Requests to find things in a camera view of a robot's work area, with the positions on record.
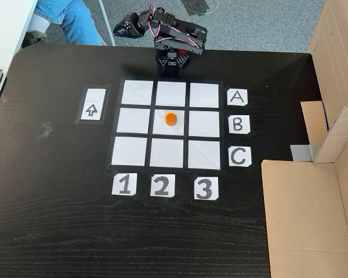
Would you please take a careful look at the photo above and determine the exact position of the round orange token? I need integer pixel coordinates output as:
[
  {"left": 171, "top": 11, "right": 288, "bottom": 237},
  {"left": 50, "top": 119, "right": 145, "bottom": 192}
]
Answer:
[{"left": 165, "top": 112, "right": 178, "bottom": 127}]

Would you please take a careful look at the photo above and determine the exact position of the white grid sheet black tape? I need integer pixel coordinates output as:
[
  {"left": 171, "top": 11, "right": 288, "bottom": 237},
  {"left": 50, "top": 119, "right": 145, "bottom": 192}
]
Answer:
[{"left": 106, "top": 76, "right": 224, "bottom": 172}]

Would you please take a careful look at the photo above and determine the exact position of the grey metal desk leg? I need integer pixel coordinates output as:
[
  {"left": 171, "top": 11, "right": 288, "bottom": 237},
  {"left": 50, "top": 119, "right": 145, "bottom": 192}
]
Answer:
[{"left": 97, "top": 0, "right": 116, "bottom": 46}]

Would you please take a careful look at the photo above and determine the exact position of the person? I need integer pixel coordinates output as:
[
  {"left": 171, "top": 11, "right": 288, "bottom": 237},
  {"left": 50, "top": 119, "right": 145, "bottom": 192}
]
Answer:
[{"left": 21, "top": 0, "right": 104, "bottom": 49}]

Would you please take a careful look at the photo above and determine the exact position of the black floor tape patch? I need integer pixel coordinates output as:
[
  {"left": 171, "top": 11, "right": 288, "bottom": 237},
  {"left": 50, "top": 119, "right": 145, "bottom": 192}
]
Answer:
[{"left": 181, "top": 0, "right": 218, "bottom": 17}]

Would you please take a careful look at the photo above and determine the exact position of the paper sheet with arrow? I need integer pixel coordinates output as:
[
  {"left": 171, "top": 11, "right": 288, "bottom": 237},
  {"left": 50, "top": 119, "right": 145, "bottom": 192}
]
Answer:
[{"left": 75, "top": 83, "right": 111, "bottom": 126}]

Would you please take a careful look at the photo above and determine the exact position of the white desk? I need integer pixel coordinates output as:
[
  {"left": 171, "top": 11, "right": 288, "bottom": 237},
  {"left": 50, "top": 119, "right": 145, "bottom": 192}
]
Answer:
[{"left": 0, "top": 0, "right": 38, "bottom": 71}]

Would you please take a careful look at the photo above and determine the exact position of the paper sheet letter A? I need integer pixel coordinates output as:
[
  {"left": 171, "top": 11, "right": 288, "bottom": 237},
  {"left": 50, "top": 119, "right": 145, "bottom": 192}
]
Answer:
[{"left": 226, "top": 89, "right": 249, "bottom": 107}]

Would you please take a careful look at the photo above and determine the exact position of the crumpled clear tape scrap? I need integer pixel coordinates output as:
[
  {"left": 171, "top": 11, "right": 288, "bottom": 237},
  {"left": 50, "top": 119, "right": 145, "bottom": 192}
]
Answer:
[{"left": 36, "top": 121, "right": 55, "bottom": 141}]

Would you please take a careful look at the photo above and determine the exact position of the paper sheet letter B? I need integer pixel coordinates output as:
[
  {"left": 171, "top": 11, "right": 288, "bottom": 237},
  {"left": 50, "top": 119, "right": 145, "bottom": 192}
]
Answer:
[{"left": 228, "top": 115, "right": 252, "bottom": 134}]

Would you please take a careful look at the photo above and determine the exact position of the paper sheet number 1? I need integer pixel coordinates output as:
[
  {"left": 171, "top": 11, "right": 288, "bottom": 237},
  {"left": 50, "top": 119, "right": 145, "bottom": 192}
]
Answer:
[{"left": 111, "top": 173, "right": 137, "bottom": 197}]

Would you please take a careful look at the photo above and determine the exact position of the paper sheet number 2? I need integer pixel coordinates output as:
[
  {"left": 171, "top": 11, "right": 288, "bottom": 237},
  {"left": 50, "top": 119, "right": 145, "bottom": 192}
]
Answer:
[{"left": 150, "top": 173, "right": 176, "bottom": 198}]

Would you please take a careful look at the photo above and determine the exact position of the paper sheet number 3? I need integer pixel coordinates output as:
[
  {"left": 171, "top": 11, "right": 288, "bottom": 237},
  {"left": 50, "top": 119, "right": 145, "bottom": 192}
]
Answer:
[{"left": 194, "top": 177, "right": 220, "bottom": 200}]

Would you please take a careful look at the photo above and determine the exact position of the paper sheet letter C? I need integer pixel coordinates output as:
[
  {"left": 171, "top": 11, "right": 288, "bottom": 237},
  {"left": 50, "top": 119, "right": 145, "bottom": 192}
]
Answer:
[{"left": 228, "top": 146, "right": 252, "bottom": 167}]

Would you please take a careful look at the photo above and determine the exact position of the brown cardboard box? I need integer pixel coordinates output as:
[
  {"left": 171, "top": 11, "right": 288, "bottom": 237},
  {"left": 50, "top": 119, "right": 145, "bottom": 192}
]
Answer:
[{"left": 260, "top": 0, "right": 348, "bottom": 278}]

